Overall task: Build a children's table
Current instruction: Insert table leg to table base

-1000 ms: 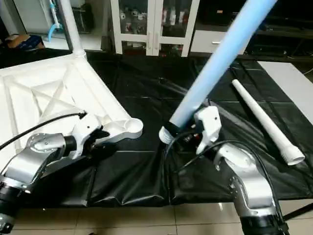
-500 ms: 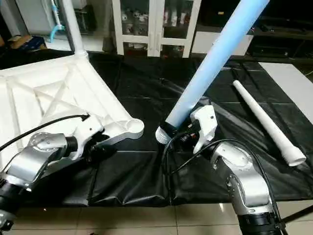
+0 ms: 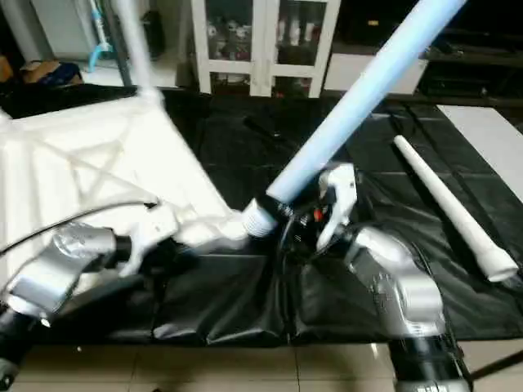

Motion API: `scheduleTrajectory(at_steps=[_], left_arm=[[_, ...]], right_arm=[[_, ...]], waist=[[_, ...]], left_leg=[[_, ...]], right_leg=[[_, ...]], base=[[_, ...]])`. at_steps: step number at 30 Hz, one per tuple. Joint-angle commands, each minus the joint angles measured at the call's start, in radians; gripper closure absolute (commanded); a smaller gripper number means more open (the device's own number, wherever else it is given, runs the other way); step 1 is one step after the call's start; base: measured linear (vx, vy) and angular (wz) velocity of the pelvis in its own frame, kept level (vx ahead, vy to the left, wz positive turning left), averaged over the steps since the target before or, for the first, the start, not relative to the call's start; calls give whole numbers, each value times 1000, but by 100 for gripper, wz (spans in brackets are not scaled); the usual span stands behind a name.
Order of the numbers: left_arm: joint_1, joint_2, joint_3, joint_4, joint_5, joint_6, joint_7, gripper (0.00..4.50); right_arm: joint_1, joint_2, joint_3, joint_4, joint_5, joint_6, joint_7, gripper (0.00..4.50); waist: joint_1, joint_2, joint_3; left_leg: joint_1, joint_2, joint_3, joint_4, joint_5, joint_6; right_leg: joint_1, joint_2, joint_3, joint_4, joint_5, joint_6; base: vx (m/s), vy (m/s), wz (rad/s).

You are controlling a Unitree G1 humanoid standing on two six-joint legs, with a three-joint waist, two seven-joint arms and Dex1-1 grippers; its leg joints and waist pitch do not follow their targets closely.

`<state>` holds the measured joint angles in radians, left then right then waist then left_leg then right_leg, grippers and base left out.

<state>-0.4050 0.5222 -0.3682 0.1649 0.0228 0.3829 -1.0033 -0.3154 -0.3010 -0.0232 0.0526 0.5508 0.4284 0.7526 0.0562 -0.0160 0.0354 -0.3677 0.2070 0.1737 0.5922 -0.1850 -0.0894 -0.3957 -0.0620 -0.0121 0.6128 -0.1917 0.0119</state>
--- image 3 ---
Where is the white plastic table top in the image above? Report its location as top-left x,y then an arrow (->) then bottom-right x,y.
0,88 -> 251,315

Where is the black work mat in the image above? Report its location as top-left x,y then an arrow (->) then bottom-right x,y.
0,82 -> 523,348

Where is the white drawer unit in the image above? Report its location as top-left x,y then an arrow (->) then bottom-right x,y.
323,53 -> 430,95

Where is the white glass door cabinet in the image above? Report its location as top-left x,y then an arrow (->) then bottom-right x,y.
190,0 -> 342,99

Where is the white flat board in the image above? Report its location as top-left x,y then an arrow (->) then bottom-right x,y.
437,105 -> 523,205

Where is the grey vertical metal pole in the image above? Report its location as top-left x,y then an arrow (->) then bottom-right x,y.
113,0 -> 136,87

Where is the dark low media cabinet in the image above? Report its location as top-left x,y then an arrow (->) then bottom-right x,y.
421,33 -> 523,103

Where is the light blue plastic object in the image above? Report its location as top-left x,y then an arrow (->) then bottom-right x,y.
87,0 -> 117,70

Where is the brown cardboard box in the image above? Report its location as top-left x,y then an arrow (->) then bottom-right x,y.
18,59 -> 83,87

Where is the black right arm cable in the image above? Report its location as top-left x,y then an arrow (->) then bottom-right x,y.
278,204 -> 434,278

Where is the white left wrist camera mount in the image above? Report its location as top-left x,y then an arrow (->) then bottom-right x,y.
118,204 -> 181,277

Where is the black metal frame leg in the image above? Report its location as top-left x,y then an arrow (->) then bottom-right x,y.
472,355 -> 523,383

